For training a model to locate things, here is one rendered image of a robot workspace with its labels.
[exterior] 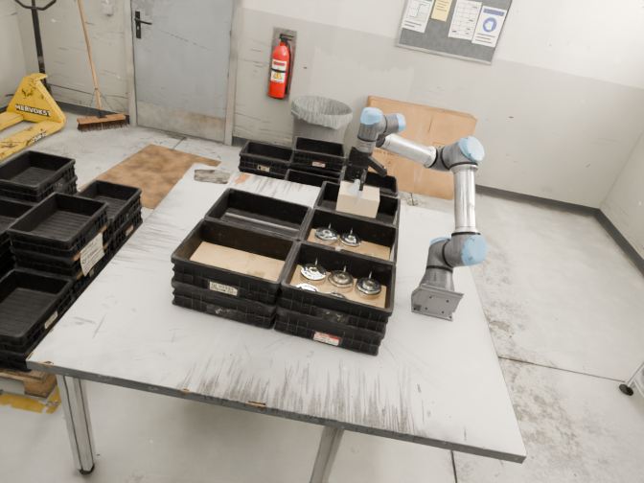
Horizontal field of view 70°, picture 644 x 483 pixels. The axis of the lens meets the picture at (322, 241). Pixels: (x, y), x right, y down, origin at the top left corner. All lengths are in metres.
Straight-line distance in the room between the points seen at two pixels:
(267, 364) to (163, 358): 0.34
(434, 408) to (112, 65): 4.52
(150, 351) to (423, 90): 3.72
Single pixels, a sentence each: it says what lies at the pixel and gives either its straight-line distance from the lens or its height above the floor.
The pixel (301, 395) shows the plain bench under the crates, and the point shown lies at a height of 0.70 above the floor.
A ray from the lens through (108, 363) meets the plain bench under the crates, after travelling 1.67.
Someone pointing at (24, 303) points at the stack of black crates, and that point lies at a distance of 2.63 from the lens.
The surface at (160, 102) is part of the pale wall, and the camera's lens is 5.17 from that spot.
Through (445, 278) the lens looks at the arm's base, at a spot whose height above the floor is 0.87.
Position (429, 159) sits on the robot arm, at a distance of 2.08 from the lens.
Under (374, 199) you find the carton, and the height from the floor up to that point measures 1.12.
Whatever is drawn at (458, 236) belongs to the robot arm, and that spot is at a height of 1.05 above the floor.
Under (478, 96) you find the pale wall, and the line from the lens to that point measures 4.84.
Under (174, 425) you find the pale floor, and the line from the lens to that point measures 2.35.
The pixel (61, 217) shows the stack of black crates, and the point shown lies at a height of 0.49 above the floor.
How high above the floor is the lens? 1.93
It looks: 32 degrees down
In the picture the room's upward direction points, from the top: 12 degrees clockwise
